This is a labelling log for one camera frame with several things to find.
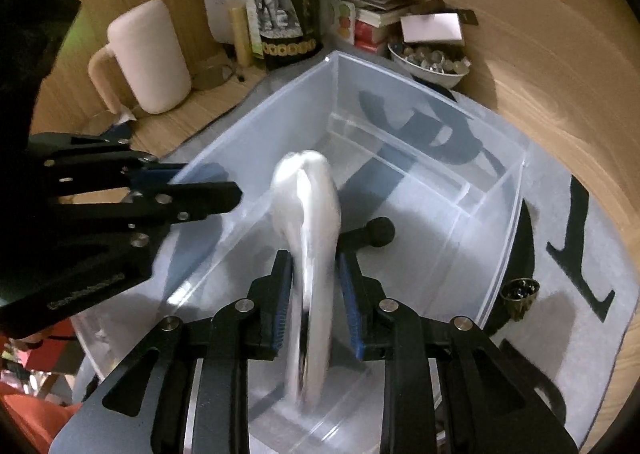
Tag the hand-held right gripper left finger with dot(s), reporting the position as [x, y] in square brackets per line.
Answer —
[283, 306]

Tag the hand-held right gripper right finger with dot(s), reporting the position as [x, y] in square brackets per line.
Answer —
[350, 306]

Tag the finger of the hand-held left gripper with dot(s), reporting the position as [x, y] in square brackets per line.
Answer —
[200, 173]
[210, 199]

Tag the black small microphone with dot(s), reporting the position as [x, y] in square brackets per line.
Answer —
[380, 230]

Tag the white handheld massager device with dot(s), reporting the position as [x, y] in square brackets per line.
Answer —
[315, 214]

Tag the clear plastic storage bin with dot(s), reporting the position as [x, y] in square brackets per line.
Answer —
[425, 214]

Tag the dark ribbed metal jar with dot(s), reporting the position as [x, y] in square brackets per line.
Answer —
[520, 301]

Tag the yellow tube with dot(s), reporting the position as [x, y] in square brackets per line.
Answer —
[240, 34]

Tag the dark bottle with elephant label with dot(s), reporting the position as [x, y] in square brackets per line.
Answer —
[280, 9]

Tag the fruit sticker sheet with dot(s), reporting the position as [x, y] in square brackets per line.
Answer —
[342, 19]

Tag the grey mat with black print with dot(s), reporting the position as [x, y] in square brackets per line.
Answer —
[560, 334]

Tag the red box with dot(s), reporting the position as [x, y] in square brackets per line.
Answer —
[372, 34]

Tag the white ceramic bowl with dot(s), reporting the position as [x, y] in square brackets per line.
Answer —
[430, 76]

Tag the pile of polished stones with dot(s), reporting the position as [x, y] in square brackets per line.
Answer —
[430, 59]

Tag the white card box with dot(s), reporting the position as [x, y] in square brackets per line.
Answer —
[432, 29]

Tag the black card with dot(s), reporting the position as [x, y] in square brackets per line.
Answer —
[469, 17]

